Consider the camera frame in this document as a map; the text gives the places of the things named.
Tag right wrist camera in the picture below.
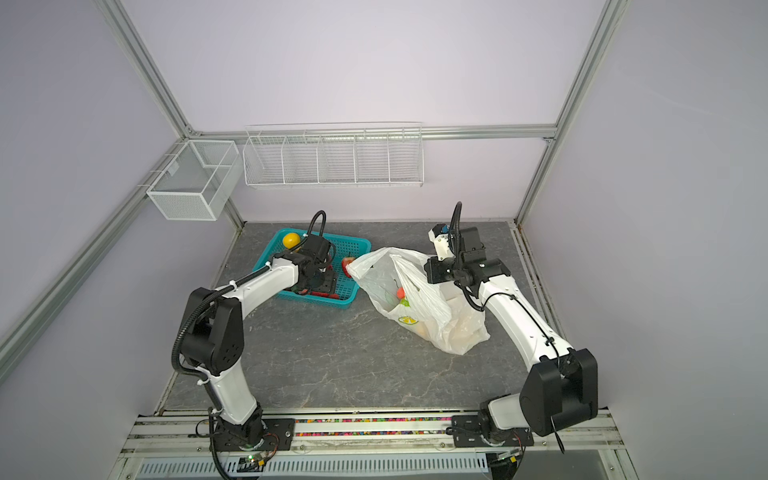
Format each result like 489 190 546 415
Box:
428 224 455 261

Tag yellow fake lemon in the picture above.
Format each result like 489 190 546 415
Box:
282 232 303 249

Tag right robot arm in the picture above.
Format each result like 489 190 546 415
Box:
425 204 599 448

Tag teal plastic basket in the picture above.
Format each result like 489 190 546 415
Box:
253 228 372 309

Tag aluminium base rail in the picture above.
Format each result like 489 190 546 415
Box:
109 410 638 479

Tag white wire shelf basket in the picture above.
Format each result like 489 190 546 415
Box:
243 122 425 188

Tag white plastic bag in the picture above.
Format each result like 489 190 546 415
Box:
349 247 490 355

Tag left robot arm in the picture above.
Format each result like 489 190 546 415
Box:
171 210 337 449

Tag white mesh box basket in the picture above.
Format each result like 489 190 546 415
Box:
147 140 244 221

